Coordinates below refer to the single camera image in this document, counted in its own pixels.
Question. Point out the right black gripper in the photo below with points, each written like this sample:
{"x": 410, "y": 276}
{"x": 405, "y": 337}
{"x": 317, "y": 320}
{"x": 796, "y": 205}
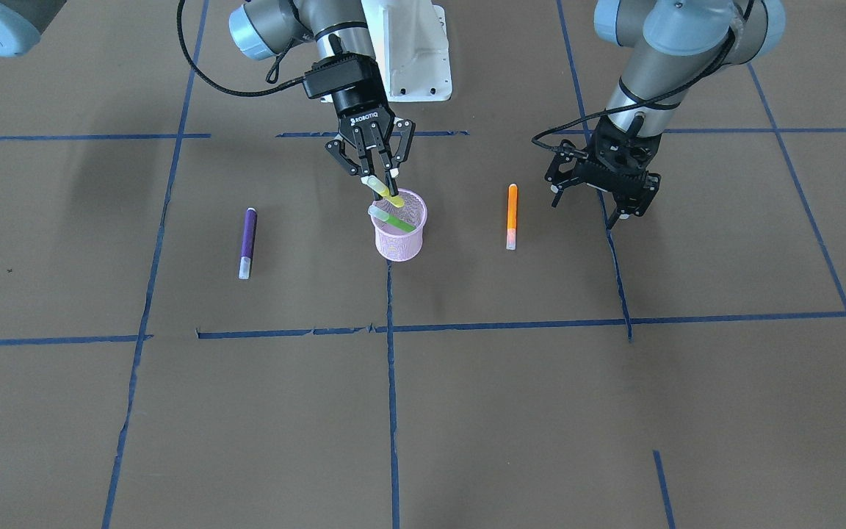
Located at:
{"x": 361, "y": 110}

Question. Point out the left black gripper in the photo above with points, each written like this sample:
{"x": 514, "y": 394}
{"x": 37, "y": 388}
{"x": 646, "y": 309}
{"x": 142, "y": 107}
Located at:
{"x": 562, "y": 176}

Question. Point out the yellow highlighter pen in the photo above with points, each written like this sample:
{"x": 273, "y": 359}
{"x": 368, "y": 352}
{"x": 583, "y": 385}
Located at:
{"x": 379, "y": 188}

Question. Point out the green highlighter pen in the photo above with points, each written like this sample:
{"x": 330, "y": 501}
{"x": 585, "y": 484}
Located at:
{"x": 378, "y": 213}

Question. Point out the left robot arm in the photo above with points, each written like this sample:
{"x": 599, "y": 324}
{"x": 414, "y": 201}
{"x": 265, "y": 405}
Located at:
{"x": 675, "y": 44}

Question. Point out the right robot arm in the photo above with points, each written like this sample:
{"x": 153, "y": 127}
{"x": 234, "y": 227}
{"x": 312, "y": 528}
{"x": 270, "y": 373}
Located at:
{"x": 326, "y": 48}

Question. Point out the orange highlighter pen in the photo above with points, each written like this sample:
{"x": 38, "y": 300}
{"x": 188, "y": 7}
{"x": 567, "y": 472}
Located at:
{"x": 512, "y": 209}

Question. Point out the pink mesh pen holder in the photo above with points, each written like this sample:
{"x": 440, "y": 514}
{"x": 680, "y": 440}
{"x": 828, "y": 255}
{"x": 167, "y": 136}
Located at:
{"x": 399, "y": 230}

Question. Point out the purple highlighter pen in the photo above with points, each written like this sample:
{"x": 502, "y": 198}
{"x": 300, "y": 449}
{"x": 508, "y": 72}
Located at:
{"x": 246, "y": 254}

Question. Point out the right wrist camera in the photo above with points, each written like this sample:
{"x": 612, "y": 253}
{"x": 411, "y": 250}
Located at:
{"x": 337, "y": 73}

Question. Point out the white camera post base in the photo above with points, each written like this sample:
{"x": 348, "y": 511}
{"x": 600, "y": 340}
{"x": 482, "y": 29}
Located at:
{"x": 411, "y": 46}

